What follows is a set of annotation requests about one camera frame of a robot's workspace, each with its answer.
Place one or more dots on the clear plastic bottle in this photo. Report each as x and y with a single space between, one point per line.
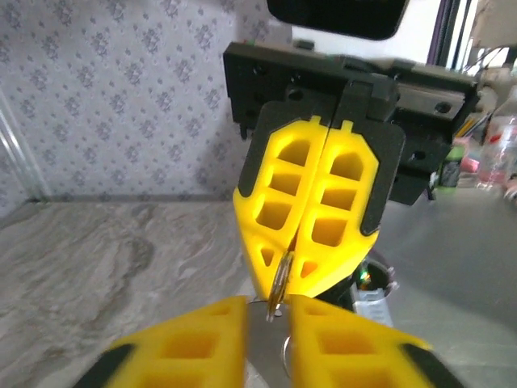
498 153

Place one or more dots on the green object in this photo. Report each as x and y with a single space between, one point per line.
452 169

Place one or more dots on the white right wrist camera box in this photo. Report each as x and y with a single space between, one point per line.
343 24

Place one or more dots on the aluminium side rail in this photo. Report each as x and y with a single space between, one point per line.
141 198

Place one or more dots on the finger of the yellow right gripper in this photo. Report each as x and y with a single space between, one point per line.
363 182
258 242

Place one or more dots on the small black circuit board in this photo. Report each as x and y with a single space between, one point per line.
377 275

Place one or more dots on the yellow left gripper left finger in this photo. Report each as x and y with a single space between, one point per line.
190 355

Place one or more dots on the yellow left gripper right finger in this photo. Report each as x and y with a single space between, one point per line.
355 363

